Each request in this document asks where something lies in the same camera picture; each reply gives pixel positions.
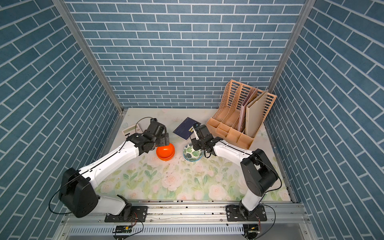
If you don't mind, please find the small orange bowl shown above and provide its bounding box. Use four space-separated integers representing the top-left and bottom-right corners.
156 144 175 158

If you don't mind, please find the green leaf bowl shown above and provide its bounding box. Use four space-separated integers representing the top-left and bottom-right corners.
184 156 202 162
183 144 203 158

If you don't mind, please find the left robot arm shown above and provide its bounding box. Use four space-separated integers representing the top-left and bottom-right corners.
59 118 170 221

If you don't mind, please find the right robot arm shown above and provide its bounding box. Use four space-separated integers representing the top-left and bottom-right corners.
191 124 279 216

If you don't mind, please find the pink calculator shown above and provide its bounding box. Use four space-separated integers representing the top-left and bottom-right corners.
122 124 143 136

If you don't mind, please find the dark blue book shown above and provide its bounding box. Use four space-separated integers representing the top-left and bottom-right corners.
173 117 201 140

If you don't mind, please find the orange file organizer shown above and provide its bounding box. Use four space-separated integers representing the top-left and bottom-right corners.
207 80 277 150

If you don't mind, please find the pink folder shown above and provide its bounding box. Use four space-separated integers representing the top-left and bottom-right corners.
238 88 258 133

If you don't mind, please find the floral table mat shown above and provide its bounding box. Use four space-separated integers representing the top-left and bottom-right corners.
92 107 292 202

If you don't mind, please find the beige folder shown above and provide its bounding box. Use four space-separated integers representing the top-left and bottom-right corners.
245 91 268 138

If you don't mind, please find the left circuit board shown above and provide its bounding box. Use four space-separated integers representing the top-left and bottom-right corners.
113 226 133 236

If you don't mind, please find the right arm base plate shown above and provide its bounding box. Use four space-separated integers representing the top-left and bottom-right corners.
226 204 267 222

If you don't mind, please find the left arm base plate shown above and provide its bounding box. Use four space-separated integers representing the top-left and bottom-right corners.
105 206 148 223

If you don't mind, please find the aluminium rail frame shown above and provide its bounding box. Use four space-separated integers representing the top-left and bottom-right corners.
54 201 316 240

